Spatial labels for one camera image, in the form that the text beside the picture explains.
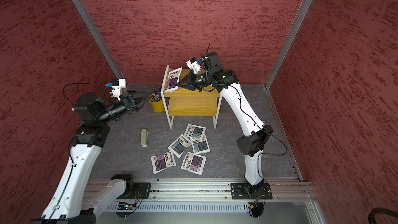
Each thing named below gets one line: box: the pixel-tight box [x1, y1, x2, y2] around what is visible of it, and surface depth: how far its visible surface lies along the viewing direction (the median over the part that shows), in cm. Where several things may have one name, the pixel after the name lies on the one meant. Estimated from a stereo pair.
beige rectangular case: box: [140, 128, 149, 148], surface depth 91 cm
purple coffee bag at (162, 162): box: [150, 150, 177, 175], surface depth 84 cm
